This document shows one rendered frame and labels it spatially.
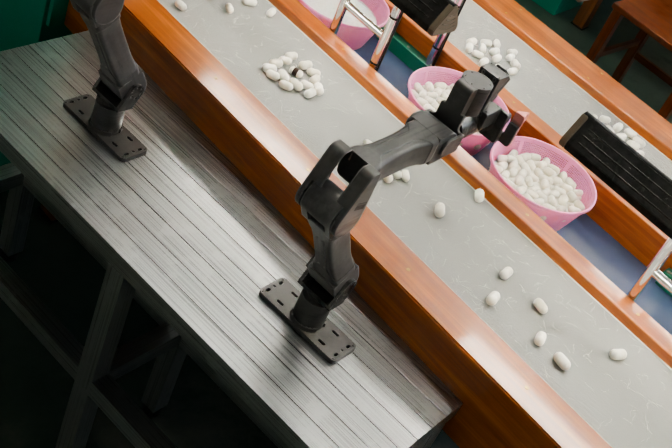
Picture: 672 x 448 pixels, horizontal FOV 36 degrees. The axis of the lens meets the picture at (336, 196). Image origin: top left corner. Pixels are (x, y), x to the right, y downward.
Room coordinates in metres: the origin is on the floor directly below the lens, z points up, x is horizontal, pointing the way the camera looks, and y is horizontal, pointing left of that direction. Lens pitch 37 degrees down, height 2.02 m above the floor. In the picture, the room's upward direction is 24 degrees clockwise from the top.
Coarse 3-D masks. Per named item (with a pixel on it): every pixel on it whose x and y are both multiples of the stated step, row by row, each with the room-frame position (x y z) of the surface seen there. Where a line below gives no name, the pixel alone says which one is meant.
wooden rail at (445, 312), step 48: (144, 0) 2.04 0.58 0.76; (144, 48) 1.93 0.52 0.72; (192, 48) 1.94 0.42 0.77; (192, 96) 1.84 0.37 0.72; (240, 96) 1.85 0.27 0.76; (240, 144) 1.75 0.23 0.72; (288, 144) 1.76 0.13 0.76; (288, 192) 1.66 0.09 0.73; (384, 240) 1.60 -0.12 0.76; (384, 288) 1.51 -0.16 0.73; (432, 288) 1.53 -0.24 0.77; (432, 336) 1.44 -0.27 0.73; (480, 336) 1.46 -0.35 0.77; (480, 384) 1.37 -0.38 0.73; (528, 384) 1.39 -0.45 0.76; (480, 432) 1.35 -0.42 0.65; (528, 432) 1.31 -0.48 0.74; (576, 432) 1.33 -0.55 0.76
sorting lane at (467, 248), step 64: (192, 0) 2.17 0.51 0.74; (256, 64) 2.03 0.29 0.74; (320, 64) 2.15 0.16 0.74; (320, 128) 1.90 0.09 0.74; (384, 128) 2.01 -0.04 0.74; (384, 192) 1.78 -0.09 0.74; (448, 192) 1.88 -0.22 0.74; (448, 256) 1.67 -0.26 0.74; (512, 256) 1.76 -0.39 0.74; (512, 320) 1.57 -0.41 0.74; (576, 320) 1.65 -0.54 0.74; (576, 384) 1.48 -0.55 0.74; (640, 384) 1.55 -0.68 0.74
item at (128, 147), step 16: (80, 96) 1.73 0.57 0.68; (96, 96) 1.67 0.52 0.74; (80, 112) 1.69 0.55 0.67; (96, 112) 1.65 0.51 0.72; (112, 112) 1.65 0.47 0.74; (96, 128) 1.64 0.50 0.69; (112, 128) 1.65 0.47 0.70; (112, 144) 1.63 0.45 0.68; (128, 144) 1.65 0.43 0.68; (128, 160) 1.61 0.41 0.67
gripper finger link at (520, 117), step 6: (516, 114) 1.66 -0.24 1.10; (522, 114) 1.67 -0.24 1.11; (528, 114) 1.72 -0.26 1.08; (516, 120) 1.66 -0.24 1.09; (522, 120) 1.66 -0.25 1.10; (510, 126) 1.66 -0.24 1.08; (516, 126) 1.65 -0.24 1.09; (504, 132) 1.66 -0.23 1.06; (510, 132) 1.65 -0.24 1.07; (516, 132) 1.65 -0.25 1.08; (504, 138) 1.66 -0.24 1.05; (510, 138) 1.65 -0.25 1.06; (504, 144) 1.65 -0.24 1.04; (510, 144) 1.66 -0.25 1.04
